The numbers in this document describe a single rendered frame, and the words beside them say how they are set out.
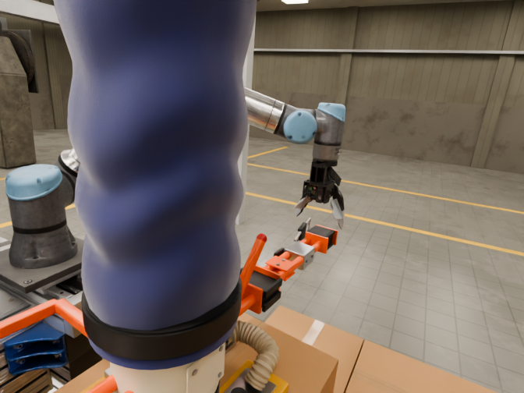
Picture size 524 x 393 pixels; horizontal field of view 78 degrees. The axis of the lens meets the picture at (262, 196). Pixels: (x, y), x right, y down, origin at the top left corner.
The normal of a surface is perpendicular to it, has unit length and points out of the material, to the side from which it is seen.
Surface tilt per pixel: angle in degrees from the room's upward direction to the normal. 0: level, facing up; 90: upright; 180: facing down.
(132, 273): 76
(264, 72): 90
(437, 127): 90
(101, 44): 102
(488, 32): 90
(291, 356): 0
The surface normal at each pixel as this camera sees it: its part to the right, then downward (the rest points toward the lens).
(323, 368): 0.07, -0.95
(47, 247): 0.61, -0.02
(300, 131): 0.00, 0.30
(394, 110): -0.46, 0.24
